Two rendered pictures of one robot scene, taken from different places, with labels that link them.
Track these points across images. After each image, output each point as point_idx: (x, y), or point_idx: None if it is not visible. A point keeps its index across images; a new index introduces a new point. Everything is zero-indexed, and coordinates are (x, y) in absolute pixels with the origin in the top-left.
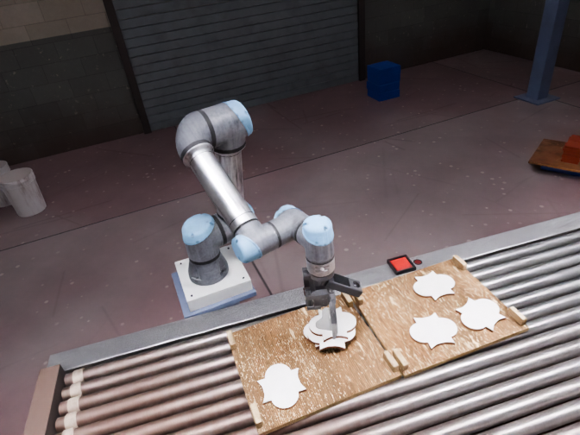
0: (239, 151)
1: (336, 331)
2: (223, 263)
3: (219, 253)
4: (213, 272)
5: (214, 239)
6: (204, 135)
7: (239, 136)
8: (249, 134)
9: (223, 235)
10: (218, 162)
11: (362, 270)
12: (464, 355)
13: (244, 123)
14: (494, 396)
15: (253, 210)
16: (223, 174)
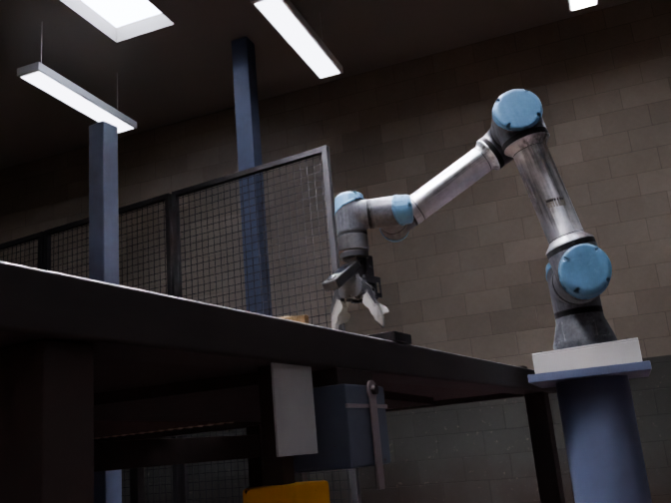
0: (505, 150)
1: (332, 325)
2: (563, 330)
3: (565, 312)
4: (554, 335)
5: (550, 282)
6: (487, 133)
7: (497, 131)
8: (500, 127)
9: (552, 279)
10: (464, 158)
11: (428, 348)
12: None
13: (492, 115)
14: None
15: (566, 252)
16: (447, 168)
